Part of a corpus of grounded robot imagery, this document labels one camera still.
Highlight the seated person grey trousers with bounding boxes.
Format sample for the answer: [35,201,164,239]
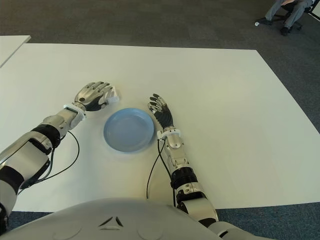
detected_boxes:
[264,0,313,36]

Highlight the grey robot torso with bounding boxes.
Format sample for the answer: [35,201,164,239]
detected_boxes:
[4,197,258,240]

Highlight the white cube charger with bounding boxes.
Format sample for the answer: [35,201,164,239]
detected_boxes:
[104,84,121,104]

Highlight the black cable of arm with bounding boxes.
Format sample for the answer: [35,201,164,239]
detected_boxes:
[146,139,176,207]
[17,129,80,193]

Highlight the black office chair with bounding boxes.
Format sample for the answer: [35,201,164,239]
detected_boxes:
[273,0,316,31]

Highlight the white side table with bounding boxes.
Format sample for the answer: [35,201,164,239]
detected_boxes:
[0,34,31,68]

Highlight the blue round plate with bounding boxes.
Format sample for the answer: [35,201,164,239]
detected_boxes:
[103,107,155,153]

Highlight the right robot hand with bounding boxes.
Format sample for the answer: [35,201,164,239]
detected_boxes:
[146,93,175,131]

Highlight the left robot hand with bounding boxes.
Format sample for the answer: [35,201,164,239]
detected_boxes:
[74,80,113,112]

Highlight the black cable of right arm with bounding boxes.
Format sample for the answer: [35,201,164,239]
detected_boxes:
[146,139,176,207]

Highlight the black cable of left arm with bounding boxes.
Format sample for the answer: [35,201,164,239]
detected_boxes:
[17,129,80,193]

